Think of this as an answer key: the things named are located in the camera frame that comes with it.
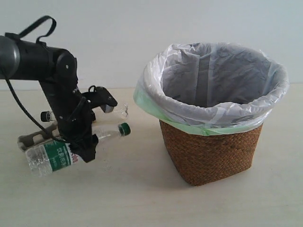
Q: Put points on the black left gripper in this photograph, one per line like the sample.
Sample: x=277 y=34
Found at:
x=75 y=119

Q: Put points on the green label water bottle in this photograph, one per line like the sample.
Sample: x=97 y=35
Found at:
x=52 y=156

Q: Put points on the grey cardboard egg carton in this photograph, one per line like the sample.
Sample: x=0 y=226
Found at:
x=26 y=142

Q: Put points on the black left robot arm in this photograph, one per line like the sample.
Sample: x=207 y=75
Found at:
x=56 y=71

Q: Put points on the woven brown wicker basket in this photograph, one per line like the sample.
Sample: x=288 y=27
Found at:
x=204 y=159

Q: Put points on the white plastic bin liner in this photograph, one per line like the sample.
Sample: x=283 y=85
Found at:
x=214 y=85

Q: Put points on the red label clear bottle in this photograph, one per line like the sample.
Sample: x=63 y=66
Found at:
x=118 y=112

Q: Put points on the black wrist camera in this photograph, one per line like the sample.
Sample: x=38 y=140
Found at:
x=100 y=97

